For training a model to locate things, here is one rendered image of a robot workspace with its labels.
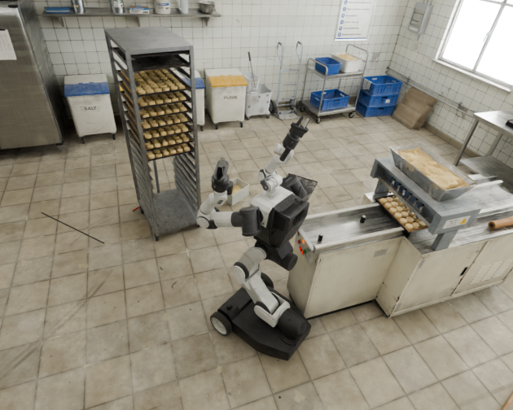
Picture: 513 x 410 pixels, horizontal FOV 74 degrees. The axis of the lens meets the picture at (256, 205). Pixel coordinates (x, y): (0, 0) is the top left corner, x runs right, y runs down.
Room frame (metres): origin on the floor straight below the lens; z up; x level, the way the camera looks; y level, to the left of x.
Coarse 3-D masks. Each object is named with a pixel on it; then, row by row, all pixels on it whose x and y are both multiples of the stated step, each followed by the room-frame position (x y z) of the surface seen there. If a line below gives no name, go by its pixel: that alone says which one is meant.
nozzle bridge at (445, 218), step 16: (384, 160) 2.31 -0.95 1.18; (384, 176) 2.30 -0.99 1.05; (400, 176) 2.10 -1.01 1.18; (384, 192) 2.36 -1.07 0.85; (400, 192) 2.09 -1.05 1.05; (416, 192) 1.91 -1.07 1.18; (416, 208) 1.90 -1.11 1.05; (432, 208) 1.74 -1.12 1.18; (448, 208) 1.76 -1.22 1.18; (464, 208) 1.77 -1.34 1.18; (480, 208) 1.79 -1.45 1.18; (432, 224) 1.70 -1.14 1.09; (448, 224) 1.70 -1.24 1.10; (464, 224) 1.76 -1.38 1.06; (448, 240) 1.73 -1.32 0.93
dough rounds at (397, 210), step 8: (384, 200) 2.14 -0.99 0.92; (392, 200) 2.18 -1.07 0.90; (392, 208) 2.05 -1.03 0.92; (400, 208) 2.06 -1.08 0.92; (408, 208) 2.06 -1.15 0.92; (400, 216) 1.96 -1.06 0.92; (408, 216) 1.96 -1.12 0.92; (408, 224) 1.88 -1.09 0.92; (416, 224) 1.89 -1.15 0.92; (424, 224) 1.90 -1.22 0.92
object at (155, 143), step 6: (132, 126) 2.80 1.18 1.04; (138, 138) 2.59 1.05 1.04; (162, 138) 2.59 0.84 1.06; (168, 138) 2.59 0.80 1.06; (174, 138) 2.61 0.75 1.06; (180, 138) 2.65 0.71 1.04; (186, 138) 2.62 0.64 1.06; (150, 144) 2.47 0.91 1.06; (156, 144) 2.48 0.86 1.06; (162, 144) 2.50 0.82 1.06; (168, 144) 2.53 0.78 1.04
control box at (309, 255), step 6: (300, 228) 1.84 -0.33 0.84; (300, 234) 1.78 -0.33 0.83; (300, 240) 1.77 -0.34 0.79; (306, 240) 1.72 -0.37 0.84; (300, 246) 1.75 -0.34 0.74; (306, 246) 1.69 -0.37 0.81; (312, 246) 1.66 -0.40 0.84; (306, 252) 1.67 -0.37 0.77; (312, 252) 1.62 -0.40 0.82; (306, 258) 1.66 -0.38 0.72; (312, 258) 1.63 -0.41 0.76
